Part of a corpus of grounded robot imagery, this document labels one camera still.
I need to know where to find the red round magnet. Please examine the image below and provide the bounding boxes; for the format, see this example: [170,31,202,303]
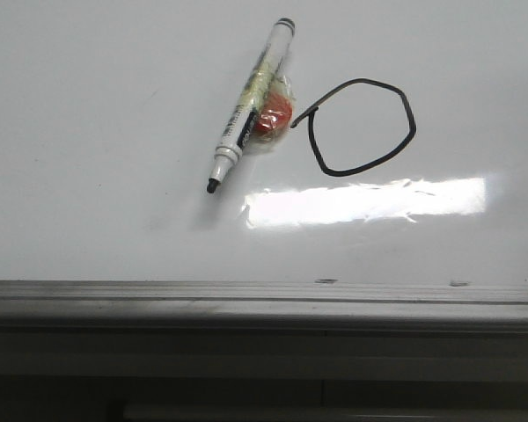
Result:
[254,96,293,136]

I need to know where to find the white black whiteboard marker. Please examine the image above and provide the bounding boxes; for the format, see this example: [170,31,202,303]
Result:
[207,18,296,193]

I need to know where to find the white whiteboard surface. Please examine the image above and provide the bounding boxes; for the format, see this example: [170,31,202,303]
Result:
[0,1,528,287]

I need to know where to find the grey aluminium whiteboard frame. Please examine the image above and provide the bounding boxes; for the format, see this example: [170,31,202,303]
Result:
[0,280,528,335]

